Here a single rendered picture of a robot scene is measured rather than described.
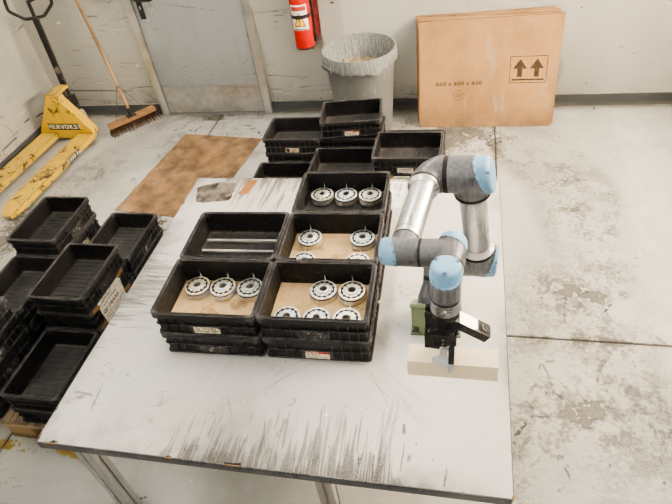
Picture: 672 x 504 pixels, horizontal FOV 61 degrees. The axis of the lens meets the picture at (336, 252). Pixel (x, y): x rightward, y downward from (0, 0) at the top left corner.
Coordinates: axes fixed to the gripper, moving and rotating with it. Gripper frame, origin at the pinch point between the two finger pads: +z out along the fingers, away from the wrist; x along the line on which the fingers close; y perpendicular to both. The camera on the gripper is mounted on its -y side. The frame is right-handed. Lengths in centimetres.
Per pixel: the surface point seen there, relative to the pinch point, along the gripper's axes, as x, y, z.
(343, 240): -78, 47, 26
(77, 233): -116, 212, 60
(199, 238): -71, 108, 21
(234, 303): -39, 83, 26
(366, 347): -25.0, 29.9, 29.3
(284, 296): -44, 64, 26
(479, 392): -17.2, -8.9, 39.3
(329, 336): -25, 43, 25
